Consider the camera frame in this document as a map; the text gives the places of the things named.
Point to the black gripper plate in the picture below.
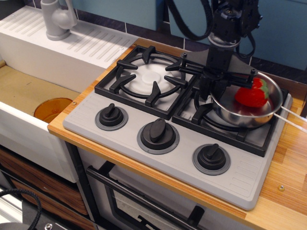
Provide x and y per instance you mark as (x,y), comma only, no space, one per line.
(220,65)

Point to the stainless steel saucepan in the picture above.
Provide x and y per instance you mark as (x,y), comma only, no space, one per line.
(235,113)

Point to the red plastic toy strawberry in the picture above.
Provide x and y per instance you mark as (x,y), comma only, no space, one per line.
(256,97)

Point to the grey toy stove top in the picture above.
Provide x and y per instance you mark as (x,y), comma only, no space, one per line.
(240,185)

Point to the black right stove knob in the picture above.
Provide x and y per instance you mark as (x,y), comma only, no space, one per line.
(211,159)

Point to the black stove knob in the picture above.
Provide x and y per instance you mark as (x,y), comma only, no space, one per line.
(211,159)
(158,137)
(111,118)

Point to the black middle stove knob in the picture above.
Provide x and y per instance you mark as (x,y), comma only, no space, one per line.
(158,137)

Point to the black left stove knob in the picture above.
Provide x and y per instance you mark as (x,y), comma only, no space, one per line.
(111,118)

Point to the black right burner grate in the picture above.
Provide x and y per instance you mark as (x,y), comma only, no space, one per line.
(198,115)

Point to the black burner grate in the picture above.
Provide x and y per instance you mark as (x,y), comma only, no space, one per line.
(146,83)
(198,115)

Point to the black left burner grate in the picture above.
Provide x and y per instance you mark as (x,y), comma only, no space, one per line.
(146,83)

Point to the grey toy faucet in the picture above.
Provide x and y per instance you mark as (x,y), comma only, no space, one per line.
(57,20)

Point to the white toy sink unit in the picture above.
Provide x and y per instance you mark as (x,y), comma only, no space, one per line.
(35,69)

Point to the wooden drawer fronts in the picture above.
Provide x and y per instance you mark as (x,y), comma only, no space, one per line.
(59,197)

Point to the oven door with black handle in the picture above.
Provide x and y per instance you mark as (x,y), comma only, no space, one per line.
(141,213)

